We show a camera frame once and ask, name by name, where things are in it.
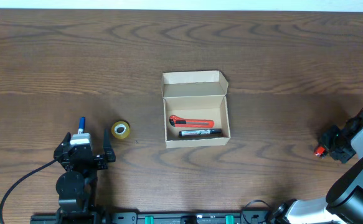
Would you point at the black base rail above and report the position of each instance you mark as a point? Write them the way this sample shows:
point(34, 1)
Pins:
point(244, 217)

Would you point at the black marker pen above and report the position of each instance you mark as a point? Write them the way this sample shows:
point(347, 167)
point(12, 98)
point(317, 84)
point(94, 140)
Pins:
point(199, 132)

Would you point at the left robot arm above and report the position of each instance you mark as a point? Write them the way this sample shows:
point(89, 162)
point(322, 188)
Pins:
point(77, 187)

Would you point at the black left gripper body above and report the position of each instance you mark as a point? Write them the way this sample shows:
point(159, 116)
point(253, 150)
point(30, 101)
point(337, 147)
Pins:
point(83, 156)

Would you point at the red utility knife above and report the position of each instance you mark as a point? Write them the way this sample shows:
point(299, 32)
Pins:
point(178, 122)

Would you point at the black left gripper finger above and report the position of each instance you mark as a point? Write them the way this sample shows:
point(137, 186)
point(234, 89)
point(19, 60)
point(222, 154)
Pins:
point(108, 150)
point(66, 140)

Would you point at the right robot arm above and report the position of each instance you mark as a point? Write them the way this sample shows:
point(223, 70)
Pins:
point(344, 200)

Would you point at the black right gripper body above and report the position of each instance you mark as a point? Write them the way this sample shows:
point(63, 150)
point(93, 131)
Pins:
point(329, 144)

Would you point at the blue capped white marker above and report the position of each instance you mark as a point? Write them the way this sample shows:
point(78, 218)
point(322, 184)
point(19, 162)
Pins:
point(81, 125)

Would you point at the yellow tape roll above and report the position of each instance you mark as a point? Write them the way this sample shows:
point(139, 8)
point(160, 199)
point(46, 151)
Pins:
point(120, 130)

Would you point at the cardboard box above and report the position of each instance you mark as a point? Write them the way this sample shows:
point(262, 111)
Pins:
point(200, 95)

